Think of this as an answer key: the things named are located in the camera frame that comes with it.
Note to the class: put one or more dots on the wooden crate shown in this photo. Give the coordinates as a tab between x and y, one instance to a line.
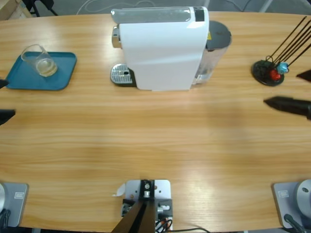
9	7

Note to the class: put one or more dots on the black clamp bracket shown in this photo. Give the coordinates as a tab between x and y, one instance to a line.
166	202

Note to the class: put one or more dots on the white capsule coffee machine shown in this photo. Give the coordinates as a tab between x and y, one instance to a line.
158	55

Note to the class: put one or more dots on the black capsule stand with rods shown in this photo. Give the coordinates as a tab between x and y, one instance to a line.
261	70

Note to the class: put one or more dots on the black camera post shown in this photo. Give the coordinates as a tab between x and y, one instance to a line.
141	218

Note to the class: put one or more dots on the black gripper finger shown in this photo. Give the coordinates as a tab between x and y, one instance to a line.
3	83
305	75
289	105
6	115

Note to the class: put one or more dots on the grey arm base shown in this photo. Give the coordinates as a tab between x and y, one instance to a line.
286	201
14	204

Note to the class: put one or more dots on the blue coffee capsule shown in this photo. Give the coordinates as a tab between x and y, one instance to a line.
283	68

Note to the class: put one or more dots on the red coffee capsule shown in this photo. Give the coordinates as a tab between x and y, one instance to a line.
275	74

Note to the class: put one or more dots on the teal plastic tray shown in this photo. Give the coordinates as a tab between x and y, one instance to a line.
63	72

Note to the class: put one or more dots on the white paper tag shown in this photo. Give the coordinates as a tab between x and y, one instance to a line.
120	190

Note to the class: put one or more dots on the white mount block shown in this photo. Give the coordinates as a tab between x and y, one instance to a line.
162	189

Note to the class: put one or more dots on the black stand legs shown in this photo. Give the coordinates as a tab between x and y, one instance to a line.
43	2

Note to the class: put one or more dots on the clear drinking glass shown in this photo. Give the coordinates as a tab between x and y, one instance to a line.
45	66

